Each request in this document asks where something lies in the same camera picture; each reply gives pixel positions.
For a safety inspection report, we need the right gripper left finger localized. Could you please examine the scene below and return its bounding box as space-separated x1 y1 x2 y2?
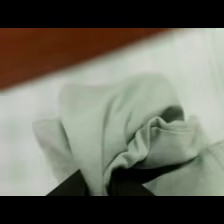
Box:
45 169 90 197

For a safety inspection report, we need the pale green shirt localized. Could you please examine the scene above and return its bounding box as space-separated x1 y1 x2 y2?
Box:
32 73 224 197

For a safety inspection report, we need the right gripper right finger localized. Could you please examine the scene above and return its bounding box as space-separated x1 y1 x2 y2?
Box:
107 165 156 197

